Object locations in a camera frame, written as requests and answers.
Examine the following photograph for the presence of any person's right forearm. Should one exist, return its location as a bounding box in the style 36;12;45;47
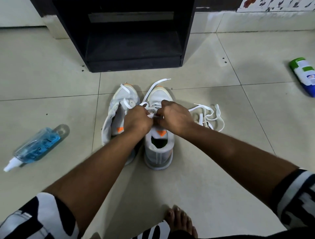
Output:
182;122;299;208

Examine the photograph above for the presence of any black open shelf box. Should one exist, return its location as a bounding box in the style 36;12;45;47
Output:
52;0;197;73

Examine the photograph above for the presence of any person's left hand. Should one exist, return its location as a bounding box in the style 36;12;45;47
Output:
123;105;154;136

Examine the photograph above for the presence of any white shoelace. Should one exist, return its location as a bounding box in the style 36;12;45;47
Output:
120;78;172;119
188;103;225;133

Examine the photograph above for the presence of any person's right foot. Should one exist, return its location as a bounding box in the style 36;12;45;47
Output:
164;206;198;239

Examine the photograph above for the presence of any green blue white bottle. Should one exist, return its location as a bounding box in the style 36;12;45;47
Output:
289;57;315;98

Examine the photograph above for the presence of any blue transparent bottle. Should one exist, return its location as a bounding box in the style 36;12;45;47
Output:
3;124;70;172

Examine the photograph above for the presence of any dark brown wooden cabinet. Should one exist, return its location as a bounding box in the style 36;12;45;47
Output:
29;0;243;18

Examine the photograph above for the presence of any white floral patterned sheet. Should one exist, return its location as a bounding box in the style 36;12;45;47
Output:
237;0;315;13

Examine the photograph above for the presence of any person's left forearm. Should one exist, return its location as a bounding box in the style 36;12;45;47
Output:
44;128;144;233

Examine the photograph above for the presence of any person's right hand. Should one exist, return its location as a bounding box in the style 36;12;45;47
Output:
155;99;195;138

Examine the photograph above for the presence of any zebra striped garment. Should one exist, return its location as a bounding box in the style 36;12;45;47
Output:
0;168;315;239

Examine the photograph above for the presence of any grey sneaker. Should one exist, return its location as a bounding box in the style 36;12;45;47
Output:
144;85;175;171
101;83;141;166

